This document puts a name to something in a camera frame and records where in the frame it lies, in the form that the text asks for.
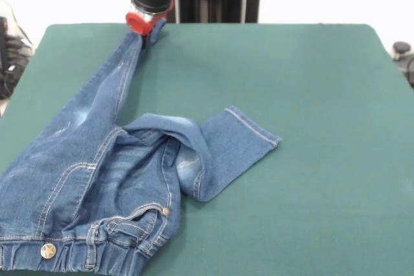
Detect dark green table cloth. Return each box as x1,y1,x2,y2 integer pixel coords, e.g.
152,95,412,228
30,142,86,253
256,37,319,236
0,23,414,276

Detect blue denim jeans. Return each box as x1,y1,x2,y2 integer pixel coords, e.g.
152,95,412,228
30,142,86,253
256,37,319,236
0,19,283,276

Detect black equipment stand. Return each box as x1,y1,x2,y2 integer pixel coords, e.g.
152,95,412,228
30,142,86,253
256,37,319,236
0,16,36,101

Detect grey wheeled base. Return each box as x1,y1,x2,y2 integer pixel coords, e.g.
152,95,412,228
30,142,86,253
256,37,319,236
392,41,414,89

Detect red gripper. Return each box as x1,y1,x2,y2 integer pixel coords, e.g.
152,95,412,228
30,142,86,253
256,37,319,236
125,10,169,49

